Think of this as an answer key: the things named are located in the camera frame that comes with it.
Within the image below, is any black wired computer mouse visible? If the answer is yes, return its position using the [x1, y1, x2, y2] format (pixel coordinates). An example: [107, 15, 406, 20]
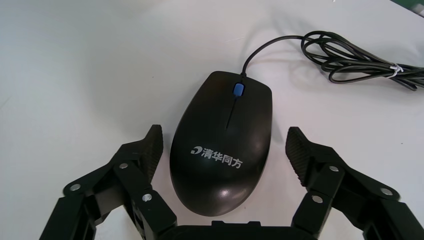
[169, 30, 424, 218]

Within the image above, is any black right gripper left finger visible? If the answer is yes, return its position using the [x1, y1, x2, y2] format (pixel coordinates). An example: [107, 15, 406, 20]
[39, 124, 178, 240]

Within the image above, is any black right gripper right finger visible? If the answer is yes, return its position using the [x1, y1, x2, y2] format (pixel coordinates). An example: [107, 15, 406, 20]
[285, 126, 424, 240]

